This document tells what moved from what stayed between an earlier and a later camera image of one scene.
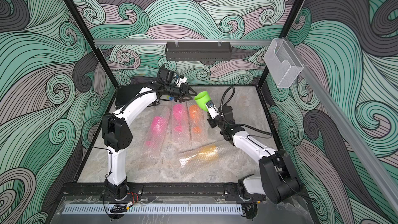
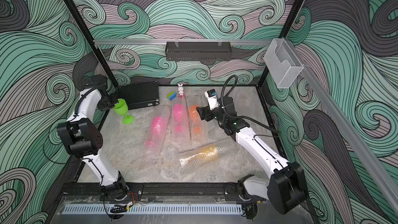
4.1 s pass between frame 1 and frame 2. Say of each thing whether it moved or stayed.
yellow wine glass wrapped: stayed
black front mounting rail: stayed
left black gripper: moved
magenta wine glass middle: stayed
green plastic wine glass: moved
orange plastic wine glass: stayed
